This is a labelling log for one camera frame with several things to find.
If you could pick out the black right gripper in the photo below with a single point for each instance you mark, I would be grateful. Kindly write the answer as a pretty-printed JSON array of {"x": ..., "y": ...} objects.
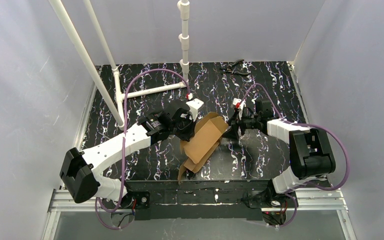
[{"x": 237, "y": 123}]

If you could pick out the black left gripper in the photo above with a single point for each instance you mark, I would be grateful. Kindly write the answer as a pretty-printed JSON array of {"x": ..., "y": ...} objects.
[{"x": 185, "y": 127}]

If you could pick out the brown cardboard paper box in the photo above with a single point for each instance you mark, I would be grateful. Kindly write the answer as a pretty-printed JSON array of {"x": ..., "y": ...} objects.
[{"x": 207, "y": 137}]

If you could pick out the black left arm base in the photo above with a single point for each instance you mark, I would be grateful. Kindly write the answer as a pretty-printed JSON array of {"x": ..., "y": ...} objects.
[{"x": 137, "y": 198}]

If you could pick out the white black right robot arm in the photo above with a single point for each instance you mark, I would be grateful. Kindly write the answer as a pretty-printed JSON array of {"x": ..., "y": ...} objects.
[{"x": 310, "y": 153}]

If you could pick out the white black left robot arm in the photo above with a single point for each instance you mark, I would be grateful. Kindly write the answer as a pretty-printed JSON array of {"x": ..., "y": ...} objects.
[{"x": 81, "y": 171}]

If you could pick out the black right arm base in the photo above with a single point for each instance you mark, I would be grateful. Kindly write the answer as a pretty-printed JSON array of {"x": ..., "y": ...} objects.
[{"x": 286, "y": 203}]

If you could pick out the black pliers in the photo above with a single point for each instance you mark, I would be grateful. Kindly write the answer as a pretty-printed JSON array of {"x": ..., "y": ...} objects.
[{"x": 230, "y": 69}]

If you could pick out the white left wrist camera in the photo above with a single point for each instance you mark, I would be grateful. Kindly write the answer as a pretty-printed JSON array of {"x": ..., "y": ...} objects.
[{"x": 195, "y": 106}]

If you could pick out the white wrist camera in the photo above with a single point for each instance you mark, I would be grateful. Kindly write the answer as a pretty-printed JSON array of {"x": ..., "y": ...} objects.
[
  {"x": 238, "y": 105},
  {"x": 195, "y": 106}
]

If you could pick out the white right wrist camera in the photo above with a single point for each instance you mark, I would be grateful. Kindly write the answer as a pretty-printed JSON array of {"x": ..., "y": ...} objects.
[{"x": 238, "y": 105}]

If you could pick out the aluminium rail frame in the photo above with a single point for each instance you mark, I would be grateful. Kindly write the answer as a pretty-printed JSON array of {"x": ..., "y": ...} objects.
[{"x": 204, "y": 205}]

